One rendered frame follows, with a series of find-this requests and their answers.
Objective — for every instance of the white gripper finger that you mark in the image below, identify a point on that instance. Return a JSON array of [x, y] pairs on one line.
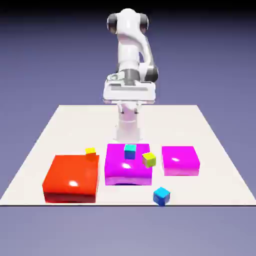
[[121, 109], [136, 109]]

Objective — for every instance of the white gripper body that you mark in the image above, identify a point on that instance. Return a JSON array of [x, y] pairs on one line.
[[129, 94]]

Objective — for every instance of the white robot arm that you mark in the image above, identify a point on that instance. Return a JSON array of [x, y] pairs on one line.
[[128, 52]]

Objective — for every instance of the small teal cube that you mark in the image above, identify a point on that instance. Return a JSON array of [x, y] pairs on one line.
[[130, 152]]

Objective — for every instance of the small yellow cube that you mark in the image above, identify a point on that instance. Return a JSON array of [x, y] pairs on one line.
[[90, 150]]

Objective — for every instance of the small yellow-green cube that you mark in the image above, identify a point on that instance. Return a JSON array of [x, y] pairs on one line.
[[149, 160]]

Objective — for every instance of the small blue cube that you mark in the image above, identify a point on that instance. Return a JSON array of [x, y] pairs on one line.
[[161, 196]]

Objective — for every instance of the large magenta box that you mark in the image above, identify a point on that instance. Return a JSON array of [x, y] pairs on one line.
[[180, 160], [124, 170]]

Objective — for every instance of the large red box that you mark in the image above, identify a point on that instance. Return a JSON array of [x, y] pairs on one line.
[[70, 176]]

